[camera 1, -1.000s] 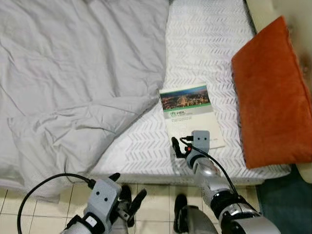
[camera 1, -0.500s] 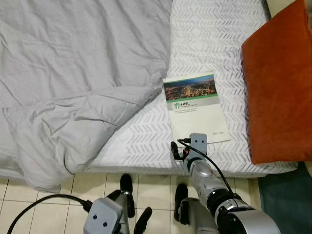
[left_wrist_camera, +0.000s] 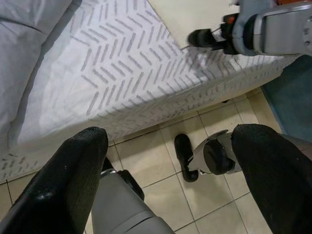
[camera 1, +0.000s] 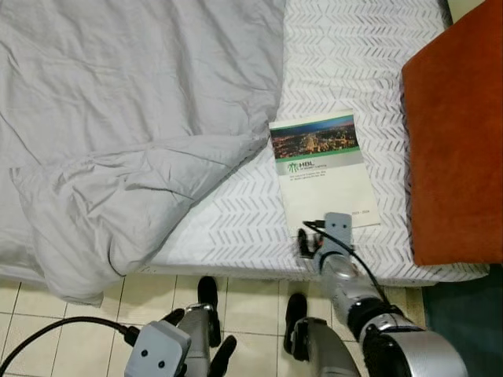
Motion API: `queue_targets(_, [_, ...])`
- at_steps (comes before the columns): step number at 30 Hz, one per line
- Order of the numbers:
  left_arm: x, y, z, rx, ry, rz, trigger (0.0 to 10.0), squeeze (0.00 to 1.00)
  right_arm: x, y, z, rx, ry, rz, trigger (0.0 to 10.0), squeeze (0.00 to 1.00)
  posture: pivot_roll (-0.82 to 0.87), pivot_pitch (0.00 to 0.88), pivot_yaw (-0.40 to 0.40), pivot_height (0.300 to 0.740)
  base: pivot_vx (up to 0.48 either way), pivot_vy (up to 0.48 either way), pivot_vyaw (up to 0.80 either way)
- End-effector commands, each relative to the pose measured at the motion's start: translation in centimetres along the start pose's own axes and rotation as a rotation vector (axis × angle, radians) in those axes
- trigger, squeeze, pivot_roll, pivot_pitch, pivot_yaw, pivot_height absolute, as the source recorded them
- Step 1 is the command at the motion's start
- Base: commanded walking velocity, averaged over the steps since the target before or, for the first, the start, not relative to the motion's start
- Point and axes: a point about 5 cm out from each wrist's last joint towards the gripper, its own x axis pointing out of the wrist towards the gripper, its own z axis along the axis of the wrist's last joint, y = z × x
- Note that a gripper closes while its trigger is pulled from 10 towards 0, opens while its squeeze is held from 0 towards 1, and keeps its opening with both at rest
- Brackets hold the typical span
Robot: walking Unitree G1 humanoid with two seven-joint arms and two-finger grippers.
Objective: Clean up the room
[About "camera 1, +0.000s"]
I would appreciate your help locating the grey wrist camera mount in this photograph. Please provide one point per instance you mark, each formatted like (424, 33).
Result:
(338, 229)
(157, 349)

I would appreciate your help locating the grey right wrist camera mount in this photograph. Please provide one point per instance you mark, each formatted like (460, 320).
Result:
(338, 229)

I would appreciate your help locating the orange pillow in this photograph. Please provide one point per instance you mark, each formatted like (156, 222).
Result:
(456, 141)

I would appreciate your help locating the white patterned bed sheet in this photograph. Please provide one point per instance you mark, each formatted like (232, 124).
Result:
(346, 63)

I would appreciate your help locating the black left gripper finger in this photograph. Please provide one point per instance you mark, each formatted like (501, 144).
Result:
(174, 316)
(222, 357)

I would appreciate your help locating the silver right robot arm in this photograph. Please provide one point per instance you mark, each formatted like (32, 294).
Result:
(393, 338)

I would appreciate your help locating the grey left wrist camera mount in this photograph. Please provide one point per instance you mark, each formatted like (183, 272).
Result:
(157, 349)

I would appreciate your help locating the silver robot right leg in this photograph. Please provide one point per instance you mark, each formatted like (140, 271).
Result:
(322, 349)

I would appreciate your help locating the white booklet with city photo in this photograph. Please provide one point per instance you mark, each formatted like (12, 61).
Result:
(322, 184)

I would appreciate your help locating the grey duvet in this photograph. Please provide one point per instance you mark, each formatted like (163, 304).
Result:
(118, 118)

